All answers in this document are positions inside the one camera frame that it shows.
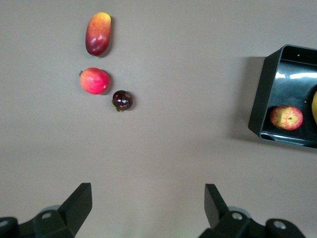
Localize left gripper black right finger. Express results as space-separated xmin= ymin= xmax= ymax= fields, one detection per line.
xmin=199 ymin=183 xmax=251 ymax=238

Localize yellow banana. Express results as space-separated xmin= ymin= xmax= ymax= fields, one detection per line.
xmin=311 ymin=85 xmax=317 ymax=124

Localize red apple upper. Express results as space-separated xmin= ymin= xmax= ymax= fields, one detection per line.
xmin=79 ymin=67 xmax=110 ymax=95

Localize dark purple plum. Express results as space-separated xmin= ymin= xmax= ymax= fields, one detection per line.
xmin=110 ymin=90 xmax=134 ymax=113

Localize black plastic box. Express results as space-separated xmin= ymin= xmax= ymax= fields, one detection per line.
xmin=248 ymin=44 xmax=317 ymax=149

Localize red yellow mango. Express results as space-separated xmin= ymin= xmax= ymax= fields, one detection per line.
xmin=85 ymin=11 xmax=112 ymax=57

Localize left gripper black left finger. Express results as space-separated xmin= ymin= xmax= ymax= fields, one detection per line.
xmin=33 ymin=182 xmax=93 ymax=238

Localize red yellow apple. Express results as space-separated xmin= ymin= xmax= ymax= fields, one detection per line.
xmin=269 ymin=105 xmax=304 ymax=131

